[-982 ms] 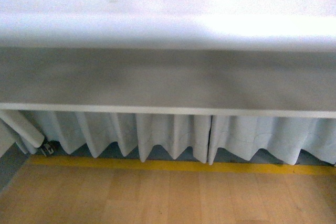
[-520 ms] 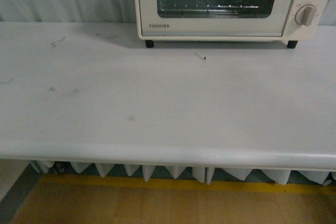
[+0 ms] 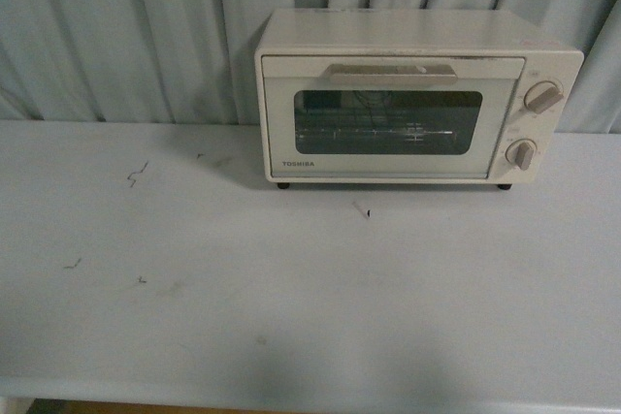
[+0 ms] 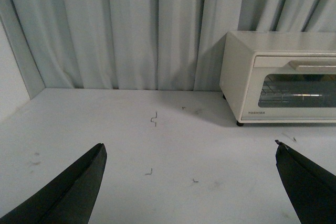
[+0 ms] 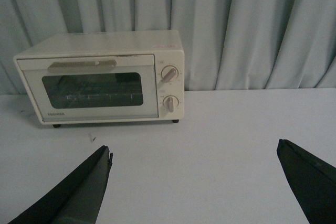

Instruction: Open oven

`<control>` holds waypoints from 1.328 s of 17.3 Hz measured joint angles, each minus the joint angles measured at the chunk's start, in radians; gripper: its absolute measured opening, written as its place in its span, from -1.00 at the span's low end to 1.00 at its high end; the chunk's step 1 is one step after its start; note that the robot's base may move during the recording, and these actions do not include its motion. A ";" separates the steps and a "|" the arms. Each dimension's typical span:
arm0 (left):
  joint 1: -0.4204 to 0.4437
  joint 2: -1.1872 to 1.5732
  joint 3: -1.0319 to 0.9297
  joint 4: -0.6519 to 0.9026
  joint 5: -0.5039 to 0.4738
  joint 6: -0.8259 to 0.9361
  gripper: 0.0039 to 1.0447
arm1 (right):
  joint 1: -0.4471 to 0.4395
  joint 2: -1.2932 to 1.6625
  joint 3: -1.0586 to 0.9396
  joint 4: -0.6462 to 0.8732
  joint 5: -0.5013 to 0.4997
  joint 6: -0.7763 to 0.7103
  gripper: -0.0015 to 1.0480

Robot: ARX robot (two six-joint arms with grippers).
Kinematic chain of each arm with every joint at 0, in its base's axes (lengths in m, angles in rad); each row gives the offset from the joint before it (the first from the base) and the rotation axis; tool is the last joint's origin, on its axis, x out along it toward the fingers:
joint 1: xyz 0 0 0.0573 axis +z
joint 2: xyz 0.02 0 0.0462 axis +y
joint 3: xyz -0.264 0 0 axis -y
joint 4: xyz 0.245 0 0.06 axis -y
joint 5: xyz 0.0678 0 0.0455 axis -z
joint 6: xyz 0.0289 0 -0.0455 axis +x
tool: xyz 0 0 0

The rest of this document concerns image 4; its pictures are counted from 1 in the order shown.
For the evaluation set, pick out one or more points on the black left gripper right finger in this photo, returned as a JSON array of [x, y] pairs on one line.
[[310, 188]]

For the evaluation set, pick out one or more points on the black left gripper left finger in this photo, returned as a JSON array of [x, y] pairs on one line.
[[68, 198]]

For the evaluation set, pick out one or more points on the white oven door with window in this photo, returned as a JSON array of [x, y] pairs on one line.
[[287, 88]]

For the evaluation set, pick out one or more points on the white Toshiba toaster oven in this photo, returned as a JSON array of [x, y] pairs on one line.
[[241, 49]]

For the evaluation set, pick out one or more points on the grey pleated curtain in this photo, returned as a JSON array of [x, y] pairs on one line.
[[141, 44]]

